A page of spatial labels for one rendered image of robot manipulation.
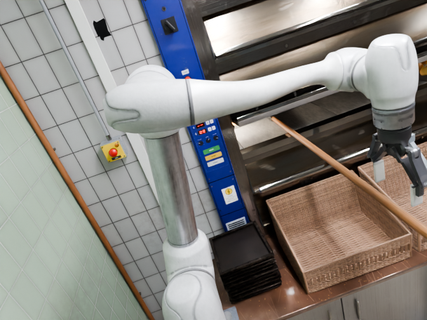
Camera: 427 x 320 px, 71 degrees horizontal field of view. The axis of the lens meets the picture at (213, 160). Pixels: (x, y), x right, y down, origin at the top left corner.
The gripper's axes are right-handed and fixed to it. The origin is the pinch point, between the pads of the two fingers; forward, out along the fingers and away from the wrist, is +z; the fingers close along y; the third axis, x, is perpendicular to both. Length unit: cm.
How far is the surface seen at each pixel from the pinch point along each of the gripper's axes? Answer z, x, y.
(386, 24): -23, 66, -84
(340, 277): 71, -5, -34
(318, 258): 74, -8, -50
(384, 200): 12.6, 3.4, -10.0
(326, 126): 18, 25, -83
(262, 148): 16, -13, -84
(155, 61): -45, -50, -85
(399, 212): 12.7, 3.1, -3.4
